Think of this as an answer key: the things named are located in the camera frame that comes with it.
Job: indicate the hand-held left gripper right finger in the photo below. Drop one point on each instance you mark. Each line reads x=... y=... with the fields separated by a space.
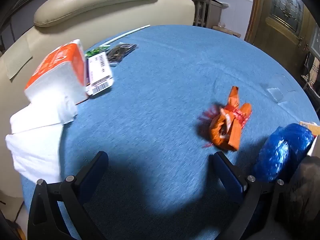
x=230 y=176

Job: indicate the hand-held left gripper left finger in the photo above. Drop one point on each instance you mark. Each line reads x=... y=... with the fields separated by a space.
x=93 y=172

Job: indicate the orange snack wrapper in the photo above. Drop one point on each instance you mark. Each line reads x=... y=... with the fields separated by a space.
x=230 y=127

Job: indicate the blue plastic bag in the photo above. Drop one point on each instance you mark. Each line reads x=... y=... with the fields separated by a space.
x=282 y=150

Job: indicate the clear plastic piece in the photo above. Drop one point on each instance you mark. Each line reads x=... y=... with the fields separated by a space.
x=275 y=94

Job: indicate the white barcode box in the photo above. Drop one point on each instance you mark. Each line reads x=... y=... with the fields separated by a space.
x=100 y=72

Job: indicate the orange tissue pack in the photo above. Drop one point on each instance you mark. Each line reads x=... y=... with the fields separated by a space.
x=60 y=67

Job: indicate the green packet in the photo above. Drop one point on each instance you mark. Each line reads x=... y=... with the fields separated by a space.
x=93 y=51

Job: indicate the dark clear packet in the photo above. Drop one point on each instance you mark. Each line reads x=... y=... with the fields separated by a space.
x=120 y=52

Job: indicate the white thin stick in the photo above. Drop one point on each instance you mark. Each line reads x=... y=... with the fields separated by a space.
x=125 y=33

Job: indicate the brown cardboard box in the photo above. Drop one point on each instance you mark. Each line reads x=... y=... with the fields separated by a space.
x=226 y=31

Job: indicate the wooden glass door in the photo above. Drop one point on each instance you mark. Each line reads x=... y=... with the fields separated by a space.
x=275 y=30

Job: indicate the beige leather sofa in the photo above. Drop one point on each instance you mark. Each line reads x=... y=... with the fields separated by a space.
x=100 y=7

